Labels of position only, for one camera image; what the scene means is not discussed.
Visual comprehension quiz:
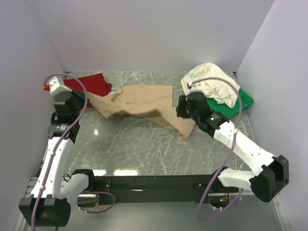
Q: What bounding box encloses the beige t shirt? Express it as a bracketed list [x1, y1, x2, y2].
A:
[88, 85, 196, 141]

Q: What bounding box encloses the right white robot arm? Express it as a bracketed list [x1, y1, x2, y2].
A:
[176, 92, 289, 203]

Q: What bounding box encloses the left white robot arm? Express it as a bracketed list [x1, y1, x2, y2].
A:
[19, 90, 95, 229]

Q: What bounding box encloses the white t shirt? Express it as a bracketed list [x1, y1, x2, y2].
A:
[181, 63, 240, 108]

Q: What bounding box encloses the folded red t shirt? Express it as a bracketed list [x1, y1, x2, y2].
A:
[64, 73, 112, 97]

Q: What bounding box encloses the green plastic tray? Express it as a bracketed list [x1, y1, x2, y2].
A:
[206, 88, 255, 120]

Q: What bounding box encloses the black base beam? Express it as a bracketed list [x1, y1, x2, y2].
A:
[77, 175, 240, 208]

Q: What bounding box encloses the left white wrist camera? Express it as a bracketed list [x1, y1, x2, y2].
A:
[43, 76, 72, 96]

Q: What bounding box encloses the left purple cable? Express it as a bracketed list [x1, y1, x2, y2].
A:
[31, 73, 118, 231]

